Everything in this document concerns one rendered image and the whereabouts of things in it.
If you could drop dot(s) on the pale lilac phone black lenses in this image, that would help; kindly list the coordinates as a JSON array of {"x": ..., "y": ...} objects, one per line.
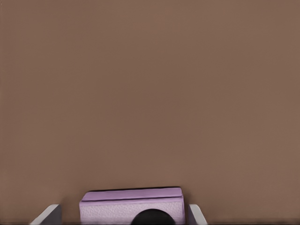
[{"x": 131, "y": 204}]

